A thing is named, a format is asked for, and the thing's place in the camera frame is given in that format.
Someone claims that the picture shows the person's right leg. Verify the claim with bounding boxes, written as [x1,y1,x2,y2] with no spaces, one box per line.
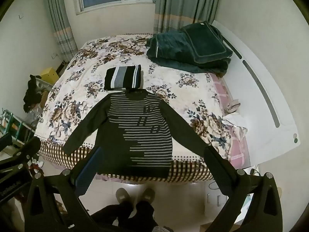
[135,199,155,232]

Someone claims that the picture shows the black hanging clothes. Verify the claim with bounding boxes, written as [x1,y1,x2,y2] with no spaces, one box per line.
[23,74,43,113]

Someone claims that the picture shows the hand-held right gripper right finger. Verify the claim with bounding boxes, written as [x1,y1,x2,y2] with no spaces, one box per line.
[203,146,283,232]

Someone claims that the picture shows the dark green folded blanket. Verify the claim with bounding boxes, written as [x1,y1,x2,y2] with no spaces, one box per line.
[145,28,232,75]

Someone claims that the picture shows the folded black white striped sweater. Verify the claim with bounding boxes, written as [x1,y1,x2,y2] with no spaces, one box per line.
[104,64,143,92]

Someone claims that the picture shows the person's left leg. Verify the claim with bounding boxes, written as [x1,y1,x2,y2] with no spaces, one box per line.
[91,201,134,232]

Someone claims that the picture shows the yellow box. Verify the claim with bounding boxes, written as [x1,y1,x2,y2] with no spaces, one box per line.
[40,67,60,85]

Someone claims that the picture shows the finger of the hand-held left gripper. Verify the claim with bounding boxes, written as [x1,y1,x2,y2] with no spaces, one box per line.
[0,136,41,174]

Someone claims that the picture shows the white bed headboard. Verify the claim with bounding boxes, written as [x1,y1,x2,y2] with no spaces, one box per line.
[212,20,301,170]

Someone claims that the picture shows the pink bed sheet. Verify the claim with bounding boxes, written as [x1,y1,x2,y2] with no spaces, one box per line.
[208,73,250,168]

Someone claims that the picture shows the grey-green curtain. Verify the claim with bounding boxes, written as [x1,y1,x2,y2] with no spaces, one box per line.
[45,0,78,63]
[154,0,222,34]

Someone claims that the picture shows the dark green pillow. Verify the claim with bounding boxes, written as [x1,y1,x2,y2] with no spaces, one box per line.
[181,21,233,64]

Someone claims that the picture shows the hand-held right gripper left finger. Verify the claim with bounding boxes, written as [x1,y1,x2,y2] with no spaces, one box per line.
[24,146,109,232]

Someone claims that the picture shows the white nightstand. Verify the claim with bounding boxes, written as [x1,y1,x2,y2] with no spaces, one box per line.
[205,165,261,224]

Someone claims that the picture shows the grey slipper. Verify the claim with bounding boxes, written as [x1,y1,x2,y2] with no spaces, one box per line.
[140,188,156,204]
[115,188,133,205]

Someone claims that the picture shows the floral bed blanket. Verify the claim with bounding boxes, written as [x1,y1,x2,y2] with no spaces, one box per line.
[34,32,233,183]

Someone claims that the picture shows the person's leg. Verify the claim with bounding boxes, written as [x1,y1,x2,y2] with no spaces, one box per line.
[91,201,134,232]
[135,199,155,232]

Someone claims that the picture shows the white crumpled cloth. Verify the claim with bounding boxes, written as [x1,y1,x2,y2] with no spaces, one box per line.
[222,115,248,136]

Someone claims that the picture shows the dark grey-striped sweater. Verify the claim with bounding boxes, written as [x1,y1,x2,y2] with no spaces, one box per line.
[63,89,213,178]

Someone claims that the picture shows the green crate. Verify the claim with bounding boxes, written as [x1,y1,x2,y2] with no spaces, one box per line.
[0,108,35,148]

